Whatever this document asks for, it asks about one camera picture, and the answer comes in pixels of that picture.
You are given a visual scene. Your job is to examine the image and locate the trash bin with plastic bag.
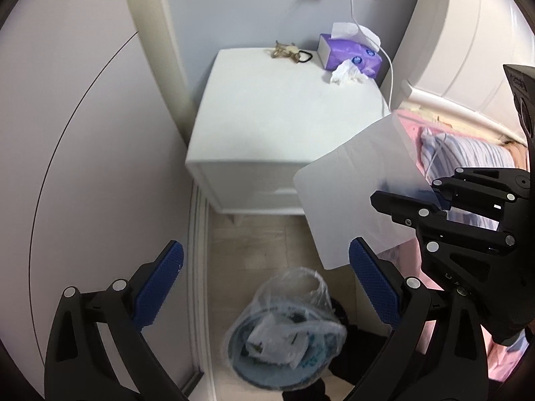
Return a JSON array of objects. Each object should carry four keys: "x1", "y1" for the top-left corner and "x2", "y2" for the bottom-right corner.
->
[{"x1": 221, "y1": 267, "x2": 347, "y2": 391}]

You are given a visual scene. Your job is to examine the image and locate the striped pillow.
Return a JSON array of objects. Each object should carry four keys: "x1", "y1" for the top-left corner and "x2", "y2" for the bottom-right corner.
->
[{"x1": 419, "y1": 127, "x2": 520, "y2": 233}]

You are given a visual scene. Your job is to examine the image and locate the white bed headboard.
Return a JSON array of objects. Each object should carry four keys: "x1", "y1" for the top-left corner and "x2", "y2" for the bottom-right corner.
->
[{"x1": 382, "y1": 0, "x2": 534, "y2": 143}]

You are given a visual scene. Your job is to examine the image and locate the crumpled tissue on nightstand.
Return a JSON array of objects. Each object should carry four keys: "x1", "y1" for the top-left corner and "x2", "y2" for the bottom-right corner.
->
[{"x1": 322, "y1": 60, "x2": 369, "y2": 86}]

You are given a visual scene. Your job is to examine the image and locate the purple tissue pack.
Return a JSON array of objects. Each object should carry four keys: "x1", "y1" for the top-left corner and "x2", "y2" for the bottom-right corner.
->
[{"x1": 317, "y1": 23, "x2": 383, "y2": 79}]

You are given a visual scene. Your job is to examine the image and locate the white nightstand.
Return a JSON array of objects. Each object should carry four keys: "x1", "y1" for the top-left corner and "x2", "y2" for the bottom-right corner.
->
[{"x1": 186, "y1": 48, "x2": 389, "y2": 216}]

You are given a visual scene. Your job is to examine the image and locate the white charging cable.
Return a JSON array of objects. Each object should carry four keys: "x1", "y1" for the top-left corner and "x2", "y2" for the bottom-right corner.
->
[{"x1": 329, "y1": 0, "x2": 397, "y2": 112}]

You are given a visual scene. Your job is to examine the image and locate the cream door frame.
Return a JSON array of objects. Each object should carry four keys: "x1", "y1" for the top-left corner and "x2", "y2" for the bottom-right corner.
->
[{"x1": 127, "y1": 0, "x2": 198, "y2": 142}]

